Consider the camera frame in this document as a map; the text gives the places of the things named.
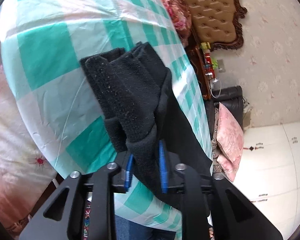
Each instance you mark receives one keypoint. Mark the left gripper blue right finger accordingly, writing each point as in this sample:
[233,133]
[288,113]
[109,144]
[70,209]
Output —
[163,168]

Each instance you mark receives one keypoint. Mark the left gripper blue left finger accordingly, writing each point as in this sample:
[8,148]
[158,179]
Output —
[129,172]

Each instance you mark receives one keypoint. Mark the black fleece pants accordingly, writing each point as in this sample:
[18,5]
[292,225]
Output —
[134,90]

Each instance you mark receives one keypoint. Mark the brown patterned folded clothes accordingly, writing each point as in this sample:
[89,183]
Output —
[215,148]

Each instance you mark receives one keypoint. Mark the pink satin pillow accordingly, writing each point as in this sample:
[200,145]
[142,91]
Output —
[230,140]

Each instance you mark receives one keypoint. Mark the black leather armchair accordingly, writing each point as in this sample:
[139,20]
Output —
[232,99]

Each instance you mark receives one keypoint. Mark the pink floral quilt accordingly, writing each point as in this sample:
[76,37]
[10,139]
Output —
[24,171]

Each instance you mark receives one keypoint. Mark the red container on nightstand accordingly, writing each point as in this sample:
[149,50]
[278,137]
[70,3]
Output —
[208,65]

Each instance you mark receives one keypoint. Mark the dark wooden nightstand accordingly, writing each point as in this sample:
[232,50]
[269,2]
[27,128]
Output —
[204,75]

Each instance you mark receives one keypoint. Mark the green yellow box on nightstand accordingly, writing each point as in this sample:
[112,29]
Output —
[205,46]

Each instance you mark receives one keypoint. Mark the teal white checkered bedsheet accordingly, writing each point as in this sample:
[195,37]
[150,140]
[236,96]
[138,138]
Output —
[41,44]

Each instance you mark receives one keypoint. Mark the red floral blanket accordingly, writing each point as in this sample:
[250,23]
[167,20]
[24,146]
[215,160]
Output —
[180,15]

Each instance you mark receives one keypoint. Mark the tufted tan leather headboard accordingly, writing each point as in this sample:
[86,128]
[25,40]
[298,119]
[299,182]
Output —
[217,22]

